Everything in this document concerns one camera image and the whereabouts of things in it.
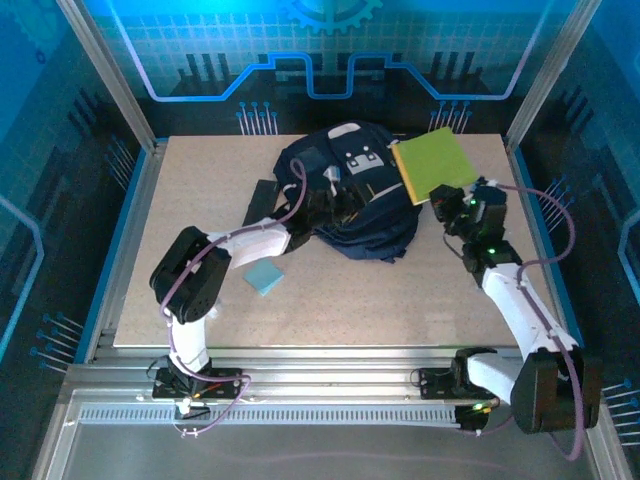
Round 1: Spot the light blue sticky note pad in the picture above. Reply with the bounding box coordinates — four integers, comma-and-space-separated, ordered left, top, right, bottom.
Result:
242, 258, 286, 299

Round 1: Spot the black controller box with lights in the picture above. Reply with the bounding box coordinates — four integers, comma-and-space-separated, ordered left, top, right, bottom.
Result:
453, 402, 490, 435

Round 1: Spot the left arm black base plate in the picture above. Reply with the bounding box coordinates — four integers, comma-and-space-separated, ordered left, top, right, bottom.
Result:
151, 367, 251, 401

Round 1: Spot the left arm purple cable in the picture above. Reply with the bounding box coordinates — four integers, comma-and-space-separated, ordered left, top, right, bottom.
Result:
159, 158, 309, 439

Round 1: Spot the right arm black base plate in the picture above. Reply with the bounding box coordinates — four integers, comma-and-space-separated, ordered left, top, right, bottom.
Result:
417, 367, 510, 401

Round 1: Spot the aluminium front rail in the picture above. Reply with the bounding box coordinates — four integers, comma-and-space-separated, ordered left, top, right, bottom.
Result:
64, 344, 601, 407

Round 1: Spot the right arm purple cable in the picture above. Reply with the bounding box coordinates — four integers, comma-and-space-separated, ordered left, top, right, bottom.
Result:
469, 182, 589, 461

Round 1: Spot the green cover book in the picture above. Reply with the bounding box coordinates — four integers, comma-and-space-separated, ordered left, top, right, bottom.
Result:
389, 126, 479, 207

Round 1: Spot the navy blue backpack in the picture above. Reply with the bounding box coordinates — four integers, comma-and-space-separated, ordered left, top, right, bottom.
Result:
272, 121, 424, 264

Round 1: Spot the slotted grey cable duct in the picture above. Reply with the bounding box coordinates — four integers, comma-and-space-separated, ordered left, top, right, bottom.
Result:
77, 405, 464, 427

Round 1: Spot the left aluminium frame post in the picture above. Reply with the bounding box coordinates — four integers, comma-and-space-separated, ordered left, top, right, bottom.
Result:
57, 0, 169, 154

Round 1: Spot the right aluminium frame post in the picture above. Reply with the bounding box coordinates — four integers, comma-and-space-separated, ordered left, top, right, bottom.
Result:
504, 0, 604, 151

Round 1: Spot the aluminium frame post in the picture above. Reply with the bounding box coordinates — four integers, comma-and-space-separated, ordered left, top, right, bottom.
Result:
57, 0, 169, 154
504, 0, 604, 151

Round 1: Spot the metal front tray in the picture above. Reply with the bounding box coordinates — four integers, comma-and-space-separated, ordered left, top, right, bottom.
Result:
29, 389, 634, 480

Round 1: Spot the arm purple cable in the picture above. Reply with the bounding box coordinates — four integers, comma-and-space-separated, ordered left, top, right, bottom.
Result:
159, 158, 309, 439
469, 182, 589, 461

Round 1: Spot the white cable connector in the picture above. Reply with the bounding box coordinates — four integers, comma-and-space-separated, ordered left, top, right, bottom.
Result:
173, 398, 211, 420

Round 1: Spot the aluminium side rail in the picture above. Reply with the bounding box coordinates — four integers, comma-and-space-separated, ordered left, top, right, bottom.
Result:
82, 139, 169, 364

